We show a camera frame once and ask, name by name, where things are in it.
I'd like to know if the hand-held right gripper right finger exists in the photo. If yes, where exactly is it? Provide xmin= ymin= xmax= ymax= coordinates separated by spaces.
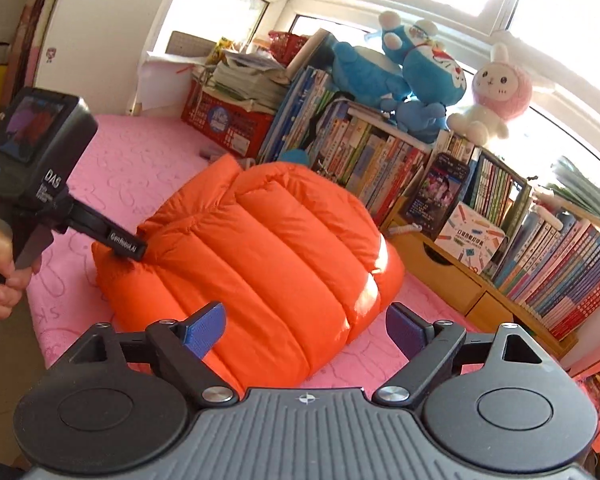
xmin=372 ymin=303 xmax=548 ymax=406

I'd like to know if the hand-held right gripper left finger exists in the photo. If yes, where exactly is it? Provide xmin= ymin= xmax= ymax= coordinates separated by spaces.
xmin=69 ymin=301 xmax=240 ymax=406

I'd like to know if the orange puffer jacket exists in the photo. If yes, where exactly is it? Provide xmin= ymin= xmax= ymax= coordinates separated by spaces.
xmin=91 ymin=154 xmax=406 ymax=393

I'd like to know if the person's left hand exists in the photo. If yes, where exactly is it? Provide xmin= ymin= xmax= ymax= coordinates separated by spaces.
xmin=0 ymin=220 xmax=43 ymax=320

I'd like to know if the wooden drawer organizer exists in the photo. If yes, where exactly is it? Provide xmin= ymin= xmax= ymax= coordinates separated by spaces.
xmin=380 ymin=205 xmax=578 ymax=361

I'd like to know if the pink bunny-print blanket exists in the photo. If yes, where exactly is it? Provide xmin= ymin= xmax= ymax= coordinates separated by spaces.
xmin=27 ymin=114 xmax=486 ymax=391

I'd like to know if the white printed cardboard box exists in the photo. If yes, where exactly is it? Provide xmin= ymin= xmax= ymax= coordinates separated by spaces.
xmin=434 ymin=201 xmax=508 ymax=276

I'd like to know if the row of thin colourful books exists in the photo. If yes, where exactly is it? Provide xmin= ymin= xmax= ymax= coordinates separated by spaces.
xmin=445 ymin=130 xmax=600 ymax=341

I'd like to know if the row of tall books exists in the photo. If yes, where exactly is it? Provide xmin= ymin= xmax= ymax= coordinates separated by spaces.
xmin=257 ymin=65 xmax=436 ymax=228

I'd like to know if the grey grid board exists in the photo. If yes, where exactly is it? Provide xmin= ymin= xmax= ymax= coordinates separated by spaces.
xmin=165 ymin=30 xmax=211 ymax=58

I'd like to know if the red plastic crate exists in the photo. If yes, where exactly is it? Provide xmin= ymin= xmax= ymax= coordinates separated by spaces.
xmin=181 ymin=80 xmax=276 ymax=158

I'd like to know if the stack of papers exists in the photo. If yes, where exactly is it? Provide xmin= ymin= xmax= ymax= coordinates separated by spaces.
xmin=192 ymin=47 xmax=293 ymax=113

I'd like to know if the stack of green folders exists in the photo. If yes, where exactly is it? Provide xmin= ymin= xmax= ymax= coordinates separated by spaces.
xmin=530 ymin=156 xmax=600 ymax=235

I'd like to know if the blue cat plush toy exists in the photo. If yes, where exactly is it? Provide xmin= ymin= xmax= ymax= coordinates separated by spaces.
xmin=378 ymin=10 xmax=467 ymax=143

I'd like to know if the white pink rabbit plush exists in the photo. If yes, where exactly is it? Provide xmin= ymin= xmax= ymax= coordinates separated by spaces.
xmin=446 ymin=42 xmax=533 ymax=142

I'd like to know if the red mesh basket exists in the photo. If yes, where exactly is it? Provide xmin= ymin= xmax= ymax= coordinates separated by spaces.
xmin=267 ymin=31 xmax=311 ymax=67

